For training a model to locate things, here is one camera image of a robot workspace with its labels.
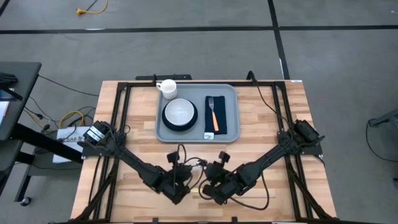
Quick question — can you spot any white ceramic bowl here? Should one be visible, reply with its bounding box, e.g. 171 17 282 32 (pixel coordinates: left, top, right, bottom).
164 98 195 127

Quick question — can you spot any grey plastic tray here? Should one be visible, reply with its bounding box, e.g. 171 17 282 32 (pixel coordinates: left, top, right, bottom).
154 83 241 144

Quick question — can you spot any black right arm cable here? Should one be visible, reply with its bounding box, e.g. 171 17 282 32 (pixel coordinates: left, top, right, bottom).
246 70 295 128

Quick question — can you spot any black cable bundle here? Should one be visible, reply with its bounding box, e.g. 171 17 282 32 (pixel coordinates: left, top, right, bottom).
0 72 19 91

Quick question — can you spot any black aluminium table frame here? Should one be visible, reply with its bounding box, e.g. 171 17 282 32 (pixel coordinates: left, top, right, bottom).
49 79 374 224

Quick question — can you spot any yellow coiled cable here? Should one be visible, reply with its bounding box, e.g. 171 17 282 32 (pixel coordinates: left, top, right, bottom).
58 110 85 128

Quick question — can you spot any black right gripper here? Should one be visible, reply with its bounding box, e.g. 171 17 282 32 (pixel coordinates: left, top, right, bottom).
201 151 246 205

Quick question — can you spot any grey metal stand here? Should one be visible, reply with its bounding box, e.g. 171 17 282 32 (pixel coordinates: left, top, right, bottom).
368 108 398 128

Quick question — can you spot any white paper sheet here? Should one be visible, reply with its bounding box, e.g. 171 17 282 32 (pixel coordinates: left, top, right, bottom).
52 126 91 164

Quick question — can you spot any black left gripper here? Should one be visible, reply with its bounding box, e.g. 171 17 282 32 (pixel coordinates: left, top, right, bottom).
160 151 193 205

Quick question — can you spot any black power strip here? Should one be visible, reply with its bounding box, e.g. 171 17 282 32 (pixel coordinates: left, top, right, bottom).
135 73 193 81

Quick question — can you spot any black desk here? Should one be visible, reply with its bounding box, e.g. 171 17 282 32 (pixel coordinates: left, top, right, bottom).
0 61 85 206

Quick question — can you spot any dark round plate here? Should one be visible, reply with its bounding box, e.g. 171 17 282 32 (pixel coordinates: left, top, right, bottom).
161 98 199 132

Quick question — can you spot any dark blue cloth napkin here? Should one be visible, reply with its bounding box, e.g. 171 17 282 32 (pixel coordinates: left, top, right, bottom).
203 95 228 141

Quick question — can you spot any white ceramic mug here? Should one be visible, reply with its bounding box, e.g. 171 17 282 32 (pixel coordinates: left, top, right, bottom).
155 78 178 100

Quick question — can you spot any orange handled fork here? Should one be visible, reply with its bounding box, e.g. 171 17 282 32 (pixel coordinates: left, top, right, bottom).
208 96 220 133

